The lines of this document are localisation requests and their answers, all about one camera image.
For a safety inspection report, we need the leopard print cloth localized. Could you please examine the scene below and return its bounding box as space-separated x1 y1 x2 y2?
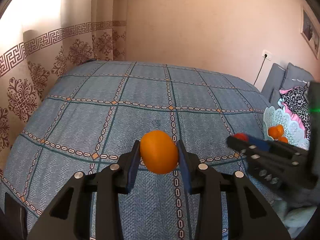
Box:
279 86 310 135

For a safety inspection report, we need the grey-blue pillow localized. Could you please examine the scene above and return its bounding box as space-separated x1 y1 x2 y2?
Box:
284 63 314 90
261 63 286 105

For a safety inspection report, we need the power cable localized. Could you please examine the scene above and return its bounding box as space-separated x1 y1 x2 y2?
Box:
254 55 266 86

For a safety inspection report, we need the beige patterned curtain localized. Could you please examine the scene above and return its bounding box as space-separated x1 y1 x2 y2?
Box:
0 0 153 180

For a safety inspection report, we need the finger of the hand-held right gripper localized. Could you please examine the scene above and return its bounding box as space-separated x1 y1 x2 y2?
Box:
226 135 308 166
246 152 296 188

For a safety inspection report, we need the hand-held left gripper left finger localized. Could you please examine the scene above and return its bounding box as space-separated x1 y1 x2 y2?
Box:
26 140 141 240

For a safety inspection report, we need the large oblong orange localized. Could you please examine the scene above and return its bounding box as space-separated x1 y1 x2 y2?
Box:
139 130 179 175

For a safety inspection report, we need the light blue plastic basket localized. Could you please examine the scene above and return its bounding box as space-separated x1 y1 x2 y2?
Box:
263 106 310 151

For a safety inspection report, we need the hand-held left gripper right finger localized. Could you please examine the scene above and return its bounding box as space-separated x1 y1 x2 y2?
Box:
176 140 292 240

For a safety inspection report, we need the framed wall picture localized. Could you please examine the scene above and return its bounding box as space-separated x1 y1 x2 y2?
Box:
300 5 320 60

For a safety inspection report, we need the blue plaid blanket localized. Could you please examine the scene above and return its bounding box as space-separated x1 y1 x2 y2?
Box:
0 60 285 240

